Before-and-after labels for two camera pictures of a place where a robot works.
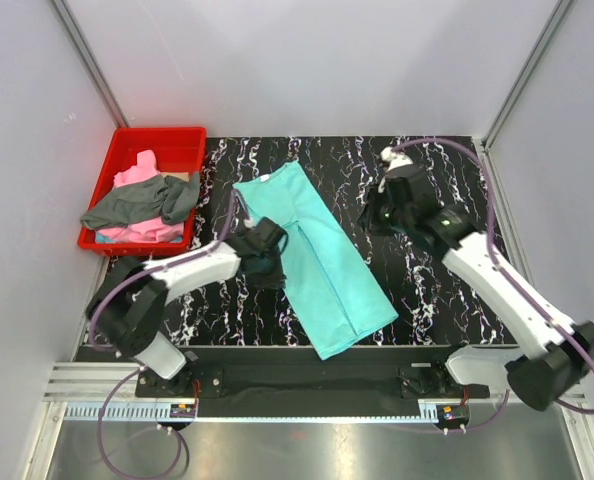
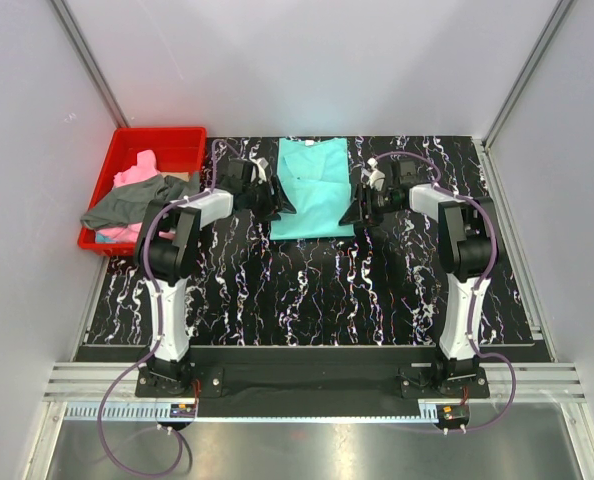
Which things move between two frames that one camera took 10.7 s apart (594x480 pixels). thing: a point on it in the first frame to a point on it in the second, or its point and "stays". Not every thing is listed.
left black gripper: [277, 279] to [276, 204]
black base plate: [292, 374] stays
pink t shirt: [154, 230] stays
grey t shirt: [166, 197] stays
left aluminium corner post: [88, 61] stays
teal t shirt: [337, 299] to [313, 175]
